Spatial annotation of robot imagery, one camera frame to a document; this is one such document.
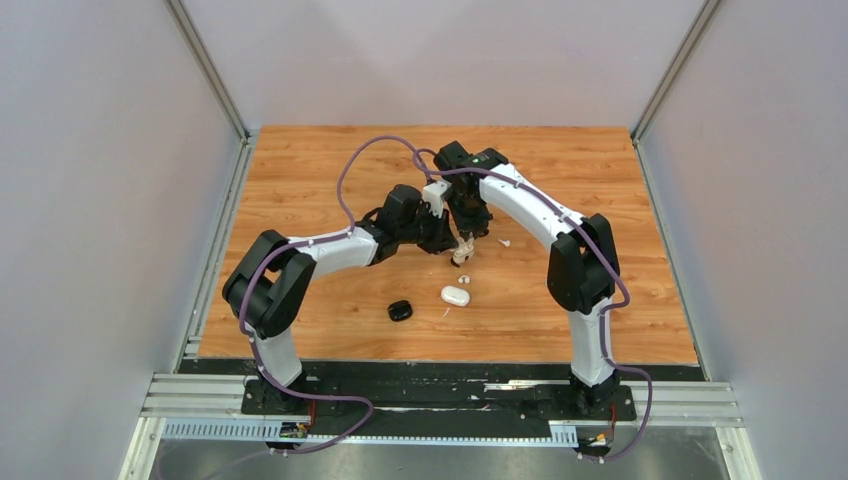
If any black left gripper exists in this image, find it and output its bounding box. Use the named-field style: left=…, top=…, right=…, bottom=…
left=396, top=201, right=457, bottom=254

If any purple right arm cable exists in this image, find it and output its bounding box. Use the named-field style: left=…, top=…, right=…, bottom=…
left=411, top=148, right=655, bottom=464

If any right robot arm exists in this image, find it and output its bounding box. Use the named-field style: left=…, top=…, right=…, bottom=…
left=434, top=141, right=620, bottom=418

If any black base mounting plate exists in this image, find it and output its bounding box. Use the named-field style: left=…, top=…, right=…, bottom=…
left=177, top=357, right=707, bottom=440

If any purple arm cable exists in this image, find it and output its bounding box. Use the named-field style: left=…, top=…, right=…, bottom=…
left=237, top=135, right=439, bottom=457
left=411, top=148, right=655, bottom=464

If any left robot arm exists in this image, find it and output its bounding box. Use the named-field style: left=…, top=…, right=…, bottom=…
left=222, top=181, right=458, bottom=413

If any aluminium frame rail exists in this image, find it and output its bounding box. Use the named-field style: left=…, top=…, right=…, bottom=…
left=121, top=374, right=761, bottom=479

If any white oval charging case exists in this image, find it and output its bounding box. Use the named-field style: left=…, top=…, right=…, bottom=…
left=440, top=285, right=471, bottom=307

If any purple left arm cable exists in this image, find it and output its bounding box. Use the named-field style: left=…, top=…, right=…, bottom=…
left=237, top=135, right=439, bottom=457

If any black glossy charging case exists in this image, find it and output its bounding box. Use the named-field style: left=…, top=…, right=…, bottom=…
left=387, top=300, right=414, bottom=322

